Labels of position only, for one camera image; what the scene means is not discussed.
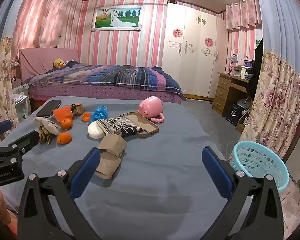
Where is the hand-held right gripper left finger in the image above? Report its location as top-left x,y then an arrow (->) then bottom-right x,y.
17,147 -> 102,240

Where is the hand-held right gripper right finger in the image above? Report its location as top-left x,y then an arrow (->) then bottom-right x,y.
202,146 -> 284,240

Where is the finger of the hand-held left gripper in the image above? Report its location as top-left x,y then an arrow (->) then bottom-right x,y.
0,120 -> 12,137
0,130 -> 40,157

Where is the beige olive sock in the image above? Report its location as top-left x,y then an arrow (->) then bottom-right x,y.
34,117 -> 59,145

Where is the cardboard tube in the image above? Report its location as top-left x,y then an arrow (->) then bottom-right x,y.
94,152 -> 122,180
97,134 -> 127,158

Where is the light blue plastic basket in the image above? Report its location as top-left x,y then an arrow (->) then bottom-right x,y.
230,141 -> 290,192

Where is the black white patterned sock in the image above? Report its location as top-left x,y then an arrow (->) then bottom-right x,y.
96,116 -> 138,138

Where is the blue plastic wrapper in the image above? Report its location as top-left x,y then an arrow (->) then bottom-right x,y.
90,105 -> 108,123

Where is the white bedside cabinet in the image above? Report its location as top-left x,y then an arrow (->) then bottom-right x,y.
12,84 -> 32,123

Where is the orange tangerine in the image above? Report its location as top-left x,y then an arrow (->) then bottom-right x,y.
61,118 -> 73,130
57,132 -> 72,145

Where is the black smartphone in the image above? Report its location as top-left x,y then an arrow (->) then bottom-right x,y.
36,100 -> 62,118

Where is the white oval soap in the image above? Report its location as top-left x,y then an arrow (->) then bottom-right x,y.
87,121 -> 108,140

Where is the orange cloth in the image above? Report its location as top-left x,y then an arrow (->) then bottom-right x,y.
52,106 -> 73,122

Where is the blue floral curtain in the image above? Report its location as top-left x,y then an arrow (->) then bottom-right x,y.
0,0 -> 23,145
245,0 -> 300,160

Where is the cardboard box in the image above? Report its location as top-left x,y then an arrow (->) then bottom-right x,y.
236,115 -> 250,133

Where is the small brown sock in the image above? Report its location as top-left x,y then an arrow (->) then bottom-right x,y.
70,102 -> 85,117

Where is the black box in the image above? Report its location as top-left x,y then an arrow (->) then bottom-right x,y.
225,102 -> 242,125

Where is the grey blanket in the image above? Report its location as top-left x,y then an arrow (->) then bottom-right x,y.
0,95 -> 243,240

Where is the white fan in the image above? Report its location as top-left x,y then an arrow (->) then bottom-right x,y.
236,97 -> 252,110

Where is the brown cardboard piece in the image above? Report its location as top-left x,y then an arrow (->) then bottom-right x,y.
117,112 -> 160,139

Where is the bed with purple sheet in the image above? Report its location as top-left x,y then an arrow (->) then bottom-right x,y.
18,48 -> 187,105

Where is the wooden desk with drawers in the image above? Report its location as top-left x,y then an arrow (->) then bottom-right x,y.
212,72 -> 252,117

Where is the pink cup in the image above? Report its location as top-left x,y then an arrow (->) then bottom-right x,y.
137,97 -> 165,123

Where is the patchwork quilt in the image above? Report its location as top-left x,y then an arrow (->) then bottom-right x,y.
25,64 -> 183,93

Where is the white box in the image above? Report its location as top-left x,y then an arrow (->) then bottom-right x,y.
234,65 -> 250,80

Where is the black hanging cloth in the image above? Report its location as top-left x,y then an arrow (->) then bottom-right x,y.
245,37 -> 264,99

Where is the white wardrobe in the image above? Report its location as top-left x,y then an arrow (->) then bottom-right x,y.
162,2 -> 229,98

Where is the purple desk lamp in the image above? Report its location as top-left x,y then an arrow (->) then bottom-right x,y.
227,54 -> 238,75

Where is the pink window curtain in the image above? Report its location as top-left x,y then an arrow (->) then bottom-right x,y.
11,0 -> 84,63

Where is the framed wedding picture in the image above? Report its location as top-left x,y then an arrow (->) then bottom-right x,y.
91,6 -> 143,32

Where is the pink curtain valance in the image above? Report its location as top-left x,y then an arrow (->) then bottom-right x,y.
225,0 -> 262,30

